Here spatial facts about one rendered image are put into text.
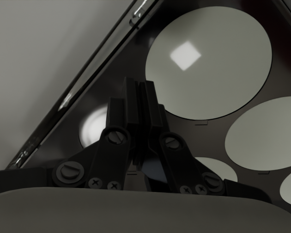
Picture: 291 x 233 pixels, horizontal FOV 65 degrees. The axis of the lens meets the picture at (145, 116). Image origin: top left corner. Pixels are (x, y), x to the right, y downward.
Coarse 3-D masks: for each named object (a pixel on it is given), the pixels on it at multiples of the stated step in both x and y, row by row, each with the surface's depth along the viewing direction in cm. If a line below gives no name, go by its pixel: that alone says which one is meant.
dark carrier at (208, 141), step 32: (192, 0) 16; (224, 0) 16; (256, 0) 15; (288, 32) 17; (128, 64) 19; (288, 64) 18; (96, 96) 21; (256, 96) 20; (64, 128) 24; (96, 128) 23; (192, 128) 23; (224, 128) 22; (32, 160) 27; (224, 160) 25
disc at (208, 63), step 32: (160, 32) 17; (192, 32) 17; (224, 32) 17; (256, 32) 17; (160, 64) 19; (192, 64) 19; (224, 64) 18; (256, 64) 18; (160, 96) 21; (192, 96) 20; (224, 96) 20
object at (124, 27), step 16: (144, 0) 16; (128, 16) 16; (144, 16) 16; (112, 32) 17; (128, 32) 17; (112, 48) 18; (96, 64) 19; (80, 80) 20; (64, 96) 21; (48, 112) 22; (64, 112) 22; (48, 128) 23; (32, 144) 25; (16, 160) 27
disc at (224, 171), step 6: (204, 162) 26; (210, 162) 26; (216, 162) 26; (222, 162) 26; (210, 168) 26; (216, 168) 26; (222, 168) 26; (228, 168) 26; (222, 174) 27; (228, 174) 27; (234, 174) 27; (234, 180) 27
